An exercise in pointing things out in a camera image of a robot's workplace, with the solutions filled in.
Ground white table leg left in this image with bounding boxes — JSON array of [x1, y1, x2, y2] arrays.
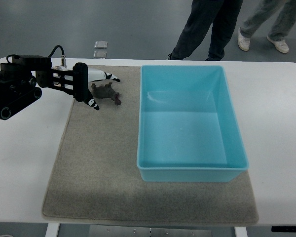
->
[[45, 223, 60, 237]]

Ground person in dark trousers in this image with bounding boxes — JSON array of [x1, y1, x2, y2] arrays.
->
[[168, 0, 243, 61]]

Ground black table control panel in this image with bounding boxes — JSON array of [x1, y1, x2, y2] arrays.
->
[[271, 226, 296, 233]]

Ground white table leg right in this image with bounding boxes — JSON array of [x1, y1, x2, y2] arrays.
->
[[234, 227, 248, 237]]

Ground brown toy hippo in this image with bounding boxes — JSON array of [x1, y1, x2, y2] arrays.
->
[[91, 82, 121, 106]]

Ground white table leg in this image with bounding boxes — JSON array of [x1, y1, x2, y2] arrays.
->
[[234, 227, 248, 237], [45, 223, 60, 237]]

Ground clear floor plate upper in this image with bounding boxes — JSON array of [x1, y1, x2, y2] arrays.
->
[[94, 40, 108, 49]]

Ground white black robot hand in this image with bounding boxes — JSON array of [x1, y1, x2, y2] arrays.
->
[[84, 68, 120, 110]]

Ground clear floor plate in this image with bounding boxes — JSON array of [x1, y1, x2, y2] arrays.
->
[[94, 40, 108, 49], [93, 50, 107, 59]]

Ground grey felt mat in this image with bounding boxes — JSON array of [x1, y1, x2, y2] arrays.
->
[[41, 66, 259, 227]]

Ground blue plastic box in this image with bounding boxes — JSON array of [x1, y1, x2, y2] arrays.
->
[[137, 65, 249, 182]]

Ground metal table crossbar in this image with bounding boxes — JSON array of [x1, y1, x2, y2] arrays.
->
[[88, 225, 213, 237]]

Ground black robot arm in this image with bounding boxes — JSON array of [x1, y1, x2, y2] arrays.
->
[[0, 54, 99, 120]]

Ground person in grey trousers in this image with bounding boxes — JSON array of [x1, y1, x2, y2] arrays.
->
[[237, 0, 296, 54]]

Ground clear floor plate lower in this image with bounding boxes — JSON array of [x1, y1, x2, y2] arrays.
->
[[93, 50, 107, 59]]

